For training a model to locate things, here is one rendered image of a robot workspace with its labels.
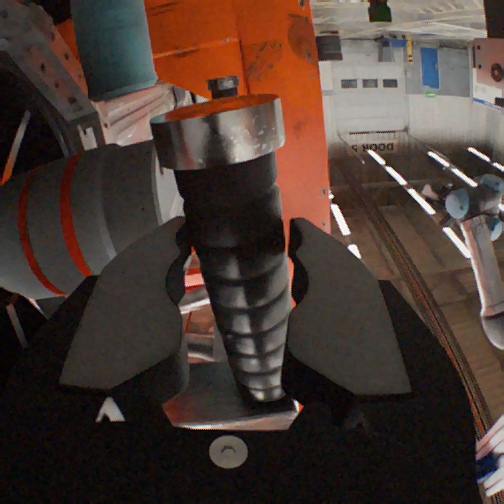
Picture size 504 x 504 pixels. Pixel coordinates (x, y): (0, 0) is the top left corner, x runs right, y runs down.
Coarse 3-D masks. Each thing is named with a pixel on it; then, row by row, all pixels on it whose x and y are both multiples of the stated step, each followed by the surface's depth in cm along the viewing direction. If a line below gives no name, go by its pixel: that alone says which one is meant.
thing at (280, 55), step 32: (256, 0) 52; (288, 0) 52; (256, 32) 56; (288, 32) 56; (256, 64) 60; (288, 64) 61; (288, 96) 64; (320, 96) 65; (288, 128) 68; (320, 128) 69; (288, 160) 72; (320, 160) 73; (288, 192) 77; (320, 192) 77; (288, 224) 81; (320, 224) 82
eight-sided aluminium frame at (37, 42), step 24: (0, 0) 17; (0, 24) 19; (24, 24) 23; (48, 24) 27; (0, 48) 24; (24, 48) 28; (48, 48) 29; (24, 72) 31; (48, 72) 35; (72, 72) 35; (48, 96) 37; (72, 96) 43; (72, 120) 45; (96, 120) 45
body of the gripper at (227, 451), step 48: (96, 432) 4; (144, 432) 4; (192, 432) 5; (240, 432) 5; (288, 432) 5; (336, 432) 5; (48, 480) 3; (96, 480) 4; (144, 480) 4; (192, 480) 4; (240, 480) 4; (288, 480) 4; (336, 480) 4; (384, 480) 4; (432, 480) 4
